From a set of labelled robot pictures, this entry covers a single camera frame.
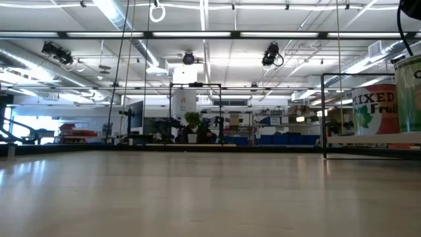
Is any black monitor on stand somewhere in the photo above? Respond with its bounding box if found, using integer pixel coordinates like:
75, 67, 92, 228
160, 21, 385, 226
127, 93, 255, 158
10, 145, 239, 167
118, 100, 145, 136

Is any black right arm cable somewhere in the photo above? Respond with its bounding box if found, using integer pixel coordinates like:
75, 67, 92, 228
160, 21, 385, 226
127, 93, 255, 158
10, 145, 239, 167
396, 3, 415, 57

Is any green oranges can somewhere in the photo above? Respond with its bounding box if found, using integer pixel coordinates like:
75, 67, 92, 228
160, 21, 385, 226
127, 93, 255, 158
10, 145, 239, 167
393, 53, 421, 134

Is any black overhead frame bar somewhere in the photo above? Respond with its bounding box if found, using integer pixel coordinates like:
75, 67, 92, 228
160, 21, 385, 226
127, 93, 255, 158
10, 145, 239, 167
0, 30, 421, 41

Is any metal storage rack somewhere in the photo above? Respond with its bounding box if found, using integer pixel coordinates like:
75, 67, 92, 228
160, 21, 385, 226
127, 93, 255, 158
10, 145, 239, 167
252, 110, 322, 136

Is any white cable loop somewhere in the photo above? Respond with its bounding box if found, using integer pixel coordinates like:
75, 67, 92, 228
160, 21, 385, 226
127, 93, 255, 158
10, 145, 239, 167
149, 0, 166, 24

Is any black hanging camera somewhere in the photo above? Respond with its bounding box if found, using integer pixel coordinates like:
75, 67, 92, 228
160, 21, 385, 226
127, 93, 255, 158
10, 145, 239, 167
41, 41, 74, 66
261, 41, 285, 67
182, 51, 196, 66

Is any black curved equipment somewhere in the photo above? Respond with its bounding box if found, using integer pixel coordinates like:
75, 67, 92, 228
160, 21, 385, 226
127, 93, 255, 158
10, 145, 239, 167
0, 82, 55, 146

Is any mixed fruit can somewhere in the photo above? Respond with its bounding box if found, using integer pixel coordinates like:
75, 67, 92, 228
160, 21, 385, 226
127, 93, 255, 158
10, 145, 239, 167
351, 83, 401, 136

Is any green potted plant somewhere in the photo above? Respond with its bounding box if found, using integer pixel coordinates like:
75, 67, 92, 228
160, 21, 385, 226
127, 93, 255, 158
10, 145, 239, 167
184, 111, 202, 144

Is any silver ventilation duct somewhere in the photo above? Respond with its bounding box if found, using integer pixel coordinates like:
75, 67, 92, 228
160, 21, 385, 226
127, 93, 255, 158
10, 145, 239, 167
91, 0, 161, 68

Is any red equipment pile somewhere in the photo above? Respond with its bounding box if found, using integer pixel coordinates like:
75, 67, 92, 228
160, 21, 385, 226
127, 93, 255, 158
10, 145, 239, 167
59, 122, 99, 140

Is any thin black hanging cable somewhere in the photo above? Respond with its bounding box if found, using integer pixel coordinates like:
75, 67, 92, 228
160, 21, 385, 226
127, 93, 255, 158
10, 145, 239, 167
143, 0, 152, 136

